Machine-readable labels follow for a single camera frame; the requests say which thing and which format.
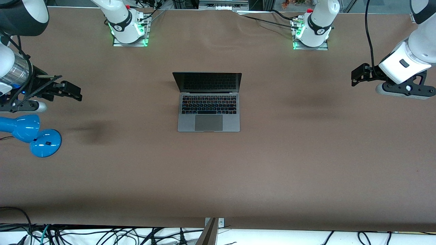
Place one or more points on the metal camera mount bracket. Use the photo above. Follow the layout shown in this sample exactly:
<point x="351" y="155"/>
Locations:
<point x="221" y="223"/>

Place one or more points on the blue desk lamp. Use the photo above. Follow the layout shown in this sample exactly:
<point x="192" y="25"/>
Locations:
<point x="44" y="143"/>

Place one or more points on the grey equipment box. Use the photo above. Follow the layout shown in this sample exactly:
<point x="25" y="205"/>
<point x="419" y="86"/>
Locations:
<point x="221" y="5"/>

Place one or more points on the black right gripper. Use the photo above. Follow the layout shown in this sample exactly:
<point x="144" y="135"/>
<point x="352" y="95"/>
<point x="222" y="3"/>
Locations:
<point x="38" y="84"/>

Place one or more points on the dark camera mount pole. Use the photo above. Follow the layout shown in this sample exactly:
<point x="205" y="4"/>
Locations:
<point x="208" y="234"/>

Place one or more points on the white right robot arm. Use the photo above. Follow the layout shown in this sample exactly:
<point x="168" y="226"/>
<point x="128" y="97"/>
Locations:
<point x="122" y="20"/>

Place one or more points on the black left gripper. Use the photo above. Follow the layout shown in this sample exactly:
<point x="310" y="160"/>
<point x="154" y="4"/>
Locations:
<point x="369" y="73"/>

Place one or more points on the brown table cover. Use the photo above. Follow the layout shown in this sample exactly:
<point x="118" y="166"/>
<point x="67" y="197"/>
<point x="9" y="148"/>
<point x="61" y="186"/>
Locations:
<point x="272" y="170"/>

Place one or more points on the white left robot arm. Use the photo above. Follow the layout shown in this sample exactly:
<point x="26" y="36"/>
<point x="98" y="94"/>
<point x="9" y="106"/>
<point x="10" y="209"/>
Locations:
<point x="318" y="20"/>

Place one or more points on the grey laptop with black keyboard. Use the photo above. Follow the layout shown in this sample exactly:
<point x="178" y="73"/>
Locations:
<point x="207" y="122"/>

